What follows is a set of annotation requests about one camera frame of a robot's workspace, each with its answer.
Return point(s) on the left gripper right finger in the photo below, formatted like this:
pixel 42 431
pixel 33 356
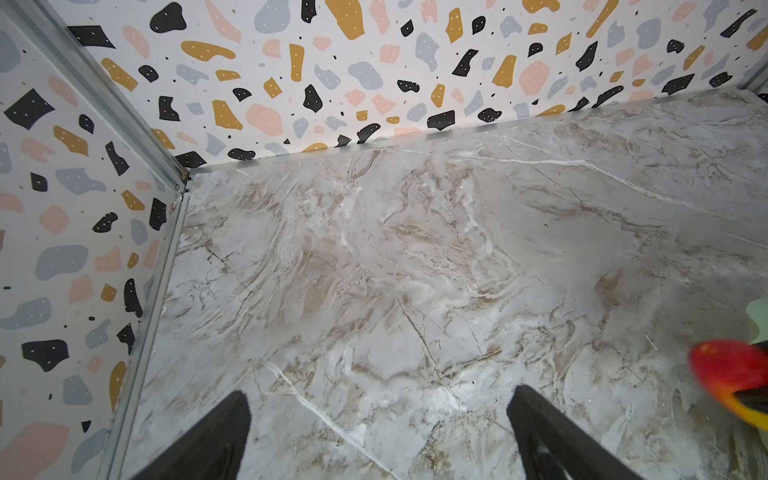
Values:
pixel 551 446

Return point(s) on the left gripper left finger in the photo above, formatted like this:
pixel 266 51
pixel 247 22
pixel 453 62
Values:
pixel 212 449

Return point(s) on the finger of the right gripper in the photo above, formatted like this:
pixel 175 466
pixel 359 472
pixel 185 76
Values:
pixel 753 389

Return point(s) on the red yellow fake mango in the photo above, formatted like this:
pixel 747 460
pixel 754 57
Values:
pixel 717 365

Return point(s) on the green scalloped fruit bowl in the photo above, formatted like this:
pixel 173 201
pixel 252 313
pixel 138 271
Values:
pixel 757 313

